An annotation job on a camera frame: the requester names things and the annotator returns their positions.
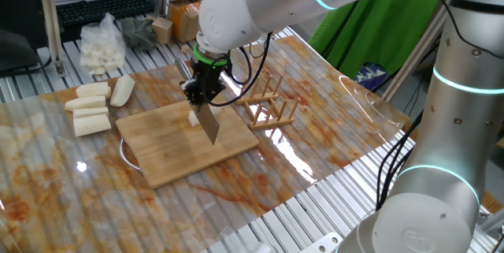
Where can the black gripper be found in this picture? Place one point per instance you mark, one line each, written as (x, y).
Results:
(208, 79)

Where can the steel cleaver knife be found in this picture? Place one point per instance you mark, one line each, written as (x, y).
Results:
(208, 123)

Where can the tapered white radish piece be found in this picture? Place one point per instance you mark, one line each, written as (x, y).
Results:
(193, 119)

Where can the plastic bag of radish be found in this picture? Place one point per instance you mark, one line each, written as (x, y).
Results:
(100, 54)

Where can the small beige block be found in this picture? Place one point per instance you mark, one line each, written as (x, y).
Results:
(186, 49)

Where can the wooden cutting board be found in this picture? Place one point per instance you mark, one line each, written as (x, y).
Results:
(165, 154)

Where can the wooden peg rack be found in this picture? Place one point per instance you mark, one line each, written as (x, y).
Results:
(271, 123)

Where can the taped cardboard box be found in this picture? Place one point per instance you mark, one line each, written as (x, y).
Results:
(183, 20)

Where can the small cardboard cube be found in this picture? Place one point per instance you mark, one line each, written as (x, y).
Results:
(162, 30)

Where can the grey green cloth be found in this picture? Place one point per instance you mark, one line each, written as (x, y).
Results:
(138, 34)

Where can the black computer keyboard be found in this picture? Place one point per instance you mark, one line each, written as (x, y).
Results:
(102, 8)

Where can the blue patterned bag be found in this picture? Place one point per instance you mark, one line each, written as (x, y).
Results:
(370, 76)

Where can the marble pattern plastic mat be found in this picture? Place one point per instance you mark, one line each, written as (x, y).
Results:
(78, 205)

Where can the green fabric backdrop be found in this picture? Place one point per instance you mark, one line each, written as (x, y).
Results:
(374, 36)

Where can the black computer monitor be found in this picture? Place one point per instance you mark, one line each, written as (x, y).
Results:
(19, 8)

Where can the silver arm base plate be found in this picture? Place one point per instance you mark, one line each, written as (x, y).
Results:
(321, 243)

